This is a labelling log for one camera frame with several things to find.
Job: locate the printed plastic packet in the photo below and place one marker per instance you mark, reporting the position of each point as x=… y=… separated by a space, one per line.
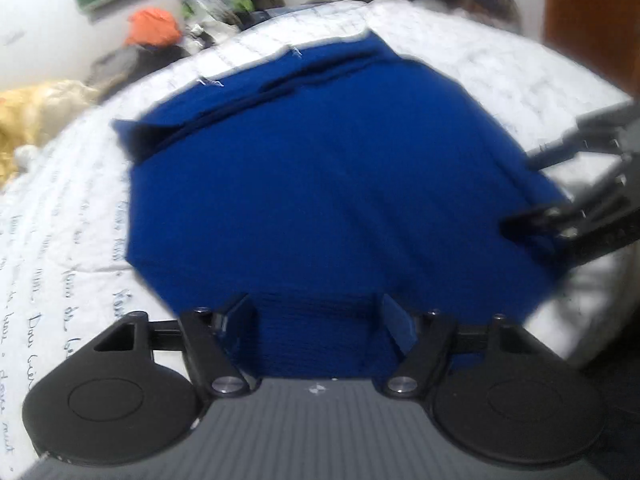
x=207 y=5

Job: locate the wooden door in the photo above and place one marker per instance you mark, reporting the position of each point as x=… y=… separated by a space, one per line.
x=595 y=5

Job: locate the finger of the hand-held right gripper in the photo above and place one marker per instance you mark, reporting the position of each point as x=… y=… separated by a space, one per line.
x=535 y=222
x=560 y=147

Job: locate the orange cloth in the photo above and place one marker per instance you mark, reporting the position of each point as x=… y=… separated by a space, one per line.
x=154 y=27

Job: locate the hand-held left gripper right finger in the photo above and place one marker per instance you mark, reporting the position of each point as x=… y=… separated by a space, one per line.
x=398 y=324

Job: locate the dark grey clothes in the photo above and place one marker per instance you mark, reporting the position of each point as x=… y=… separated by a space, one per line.
x=130 y=65

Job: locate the yellow plush toy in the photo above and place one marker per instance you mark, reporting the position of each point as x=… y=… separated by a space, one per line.
x=40 y=115

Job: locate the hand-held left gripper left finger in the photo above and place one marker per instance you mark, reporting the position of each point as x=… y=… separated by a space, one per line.
x=239 y=321

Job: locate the blue garment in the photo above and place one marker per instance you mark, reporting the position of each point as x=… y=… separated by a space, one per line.
x=320 y=195

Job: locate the white printed bed sheet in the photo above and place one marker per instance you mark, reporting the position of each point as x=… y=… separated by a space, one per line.
x=75 y=220

